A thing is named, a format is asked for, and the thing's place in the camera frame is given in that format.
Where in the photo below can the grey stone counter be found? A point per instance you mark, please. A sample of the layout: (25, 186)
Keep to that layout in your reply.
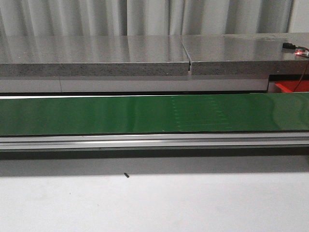
(148, 64)

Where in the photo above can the green conveyor belt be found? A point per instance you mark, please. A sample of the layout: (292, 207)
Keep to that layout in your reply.
(155, 121)

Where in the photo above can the red plastic tray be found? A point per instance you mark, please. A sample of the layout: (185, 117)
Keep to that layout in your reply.
(292, 86)

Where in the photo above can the small sensor circuit board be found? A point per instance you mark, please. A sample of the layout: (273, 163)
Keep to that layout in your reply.
(298, 50)

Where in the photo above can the white curtain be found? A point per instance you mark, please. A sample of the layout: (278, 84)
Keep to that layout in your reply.
(151, 17)

